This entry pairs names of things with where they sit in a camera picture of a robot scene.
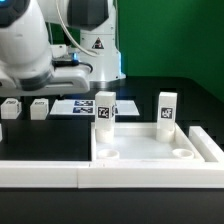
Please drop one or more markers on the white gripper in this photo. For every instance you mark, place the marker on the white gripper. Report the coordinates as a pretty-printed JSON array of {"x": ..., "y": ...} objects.
[{"x": 66, "y": 80}]

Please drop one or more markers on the white U-shaped fence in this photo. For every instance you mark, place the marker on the white U-shaped fence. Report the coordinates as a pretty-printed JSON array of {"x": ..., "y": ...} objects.
[{"x": 121, "y": 174}]

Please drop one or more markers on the white marker plate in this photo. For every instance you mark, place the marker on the white marker plate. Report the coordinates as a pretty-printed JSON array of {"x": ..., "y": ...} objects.
[{"x": 87, "y": 107}]

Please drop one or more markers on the white square tabletop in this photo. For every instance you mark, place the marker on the white square tabletop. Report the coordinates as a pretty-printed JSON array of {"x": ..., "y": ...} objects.
[{"x": 137, "y": 142}]

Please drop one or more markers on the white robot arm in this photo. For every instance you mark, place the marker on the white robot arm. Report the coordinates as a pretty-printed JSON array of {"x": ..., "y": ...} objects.
[{"x": 57, "y": 47}]

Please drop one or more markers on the white block at left edge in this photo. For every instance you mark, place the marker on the white block at left edge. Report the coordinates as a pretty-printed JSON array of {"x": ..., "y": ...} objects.
[{"x": 1, "y": 134}]

